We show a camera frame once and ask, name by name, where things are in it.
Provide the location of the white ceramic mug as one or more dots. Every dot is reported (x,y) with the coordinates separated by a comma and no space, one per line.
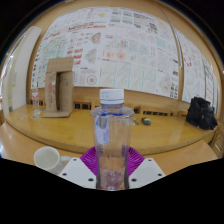
(48,159)

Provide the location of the row of wooden chairs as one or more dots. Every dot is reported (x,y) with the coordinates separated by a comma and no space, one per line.
(160,111)

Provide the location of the clear white-capped water bottle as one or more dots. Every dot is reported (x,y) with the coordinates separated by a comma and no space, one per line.
(111,133)

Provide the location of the large wall poster sheet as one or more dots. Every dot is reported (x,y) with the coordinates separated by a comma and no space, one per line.
(116,50)

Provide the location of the small red-labelled clear bottle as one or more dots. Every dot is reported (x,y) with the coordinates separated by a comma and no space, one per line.
(35,103)

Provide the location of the white standing air conditioner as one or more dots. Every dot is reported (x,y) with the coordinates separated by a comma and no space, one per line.
(20,73)

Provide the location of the wooden chairs group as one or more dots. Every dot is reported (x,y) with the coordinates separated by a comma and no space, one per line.
(219,143)

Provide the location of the small dark device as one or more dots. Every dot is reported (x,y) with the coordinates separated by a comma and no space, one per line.
(146,121)

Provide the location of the black bag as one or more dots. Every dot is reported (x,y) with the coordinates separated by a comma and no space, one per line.
(201,115)

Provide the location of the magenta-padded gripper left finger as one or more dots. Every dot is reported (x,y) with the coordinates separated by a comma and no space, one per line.
(76,171)

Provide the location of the brown cardboard box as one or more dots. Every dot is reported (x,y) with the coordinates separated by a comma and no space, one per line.
(60,83)

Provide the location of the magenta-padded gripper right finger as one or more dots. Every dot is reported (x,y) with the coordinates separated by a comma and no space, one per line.
(146,171)

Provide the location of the narrow wall poster sheet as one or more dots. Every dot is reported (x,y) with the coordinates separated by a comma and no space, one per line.
(196,70)

